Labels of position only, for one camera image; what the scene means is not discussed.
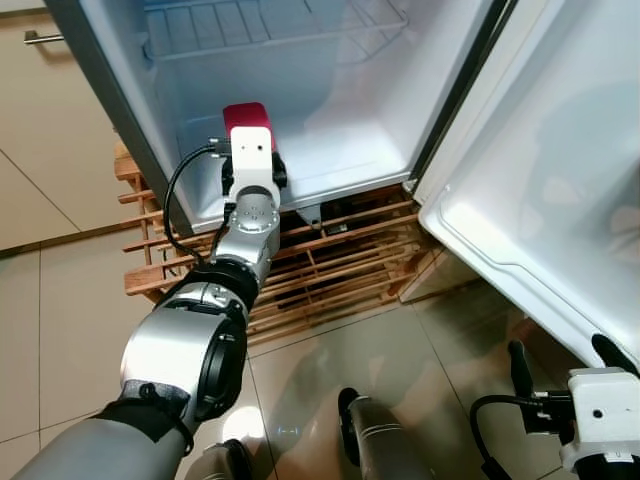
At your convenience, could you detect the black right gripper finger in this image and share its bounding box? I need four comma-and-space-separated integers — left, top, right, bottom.
591, 333, 640, 379
507, 339, 536, 402

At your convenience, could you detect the red food package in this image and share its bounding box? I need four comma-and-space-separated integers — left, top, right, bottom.
222, 102, 271, 151

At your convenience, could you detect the silver fridge body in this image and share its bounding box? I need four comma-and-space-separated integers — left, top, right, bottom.
45, 0, 521, 237

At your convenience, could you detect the white fridge door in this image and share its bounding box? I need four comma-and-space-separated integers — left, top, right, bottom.
415, 0, 640, 367

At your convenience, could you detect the grey robot right leg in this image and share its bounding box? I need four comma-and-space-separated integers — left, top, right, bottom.
338, 388, 436, 480

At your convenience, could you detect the grey robot leg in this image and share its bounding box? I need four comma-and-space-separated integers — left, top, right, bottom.
185, 438, 256, 480
338, 388, 436, 480

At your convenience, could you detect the wooden slatted pallet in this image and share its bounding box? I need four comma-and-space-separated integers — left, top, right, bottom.
113, 140, 446, 347

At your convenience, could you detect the beige cabinet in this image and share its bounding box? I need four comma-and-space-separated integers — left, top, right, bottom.
0, 0, 131, 252

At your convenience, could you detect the grey robot left leg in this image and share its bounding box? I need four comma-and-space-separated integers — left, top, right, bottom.
185, 438, 256, 480

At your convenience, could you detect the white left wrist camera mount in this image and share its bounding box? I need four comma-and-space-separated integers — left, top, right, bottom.
228, 126, 283, 209

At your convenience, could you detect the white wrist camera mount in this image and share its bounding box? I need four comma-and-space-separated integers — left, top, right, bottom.
228, 126, 283, 209
560, 368, 640, 473

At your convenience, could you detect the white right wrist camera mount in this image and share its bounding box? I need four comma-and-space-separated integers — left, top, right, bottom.
560, 368, 640, 473

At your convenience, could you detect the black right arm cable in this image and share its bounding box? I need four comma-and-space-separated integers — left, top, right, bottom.
470, 395, 546, 480

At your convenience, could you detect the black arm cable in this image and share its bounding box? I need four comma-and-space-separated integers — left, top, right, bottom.
163, 140, 233, 266
470, 395, 546, 480

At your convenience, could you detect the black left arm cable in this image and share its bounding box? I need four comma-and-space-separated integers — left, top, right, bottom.
163, 140, 233, 266

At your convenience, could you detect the white wire fridge shelf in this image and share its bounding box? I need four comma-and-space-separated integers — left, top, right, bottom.
143, 0, 409, 63

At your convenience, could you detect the metal cabinet handle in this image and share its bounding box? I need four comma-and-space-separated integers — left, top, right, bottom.
24, 30, 66, 46

